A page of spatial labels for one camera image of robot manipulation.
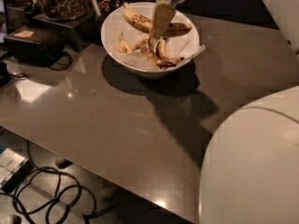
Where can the small banana piece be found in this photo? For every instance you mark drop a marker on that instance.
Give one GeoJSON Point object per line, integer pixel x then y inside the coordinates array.
{"type": "Point", "coordinates": [124, 48]}

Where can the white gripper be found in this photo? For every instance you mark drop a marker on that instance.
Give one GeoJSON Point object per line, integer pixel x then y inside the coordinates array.
{"type": "Point", "coordinates": [164, 12]}

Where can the black box device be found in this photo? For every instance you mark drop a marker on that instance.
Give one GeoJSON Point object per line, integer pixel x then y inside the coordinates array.
{"type": "Point", "coordinates": [36, 46]}

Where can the black metal stand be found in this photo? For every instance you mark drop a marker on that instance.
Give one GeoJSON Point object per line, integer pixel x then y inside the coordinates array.
{"type": "Point", "coordinates": [78, 34]}

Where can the white paper liner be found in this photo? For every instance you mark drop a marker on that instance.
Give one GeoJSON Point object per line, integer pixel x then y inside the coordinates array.
{"type": "Point", "coordinates": [124, 59]}

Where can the white power adapter box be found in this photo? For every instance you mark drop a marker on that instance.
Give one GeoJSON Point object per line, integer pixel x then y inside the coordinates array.
{"type": "Point", "coordinates": [13, 169]}

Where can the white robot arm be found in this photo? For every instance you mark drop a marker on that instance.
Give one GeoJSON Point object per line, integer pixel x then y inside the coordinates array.
{"type": "Point", "coordinates": [247, 169]}

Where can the glass jar of nuts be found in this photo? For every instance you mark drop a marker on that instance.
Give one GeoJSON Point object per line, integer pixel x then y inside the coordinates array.
{"type": "Point", "coordinates": [63, 10]}

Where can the snack container behind bowl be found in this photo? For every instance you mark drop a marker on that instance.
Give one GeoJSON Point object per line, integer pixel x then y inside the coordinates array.
{"type": "Point", "coordinates": [106, 0]}

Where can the brown spotted banana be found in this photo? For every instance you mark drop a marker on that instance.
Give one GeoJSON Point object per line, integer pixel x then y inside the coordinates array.
{"type": "Point", "coordinates": [156, 54]}

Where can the spotted yellow banana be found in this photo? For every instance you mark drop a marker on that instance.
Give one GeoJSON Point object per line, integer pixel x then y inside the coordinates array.
{"type": "Point", "coordinates": [142, 23]}

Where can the white bowl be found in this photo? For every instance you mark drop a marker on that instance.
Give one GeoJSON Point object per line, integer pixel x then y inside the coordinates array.
{"type": "Point", "coordinates": [149, 72]}

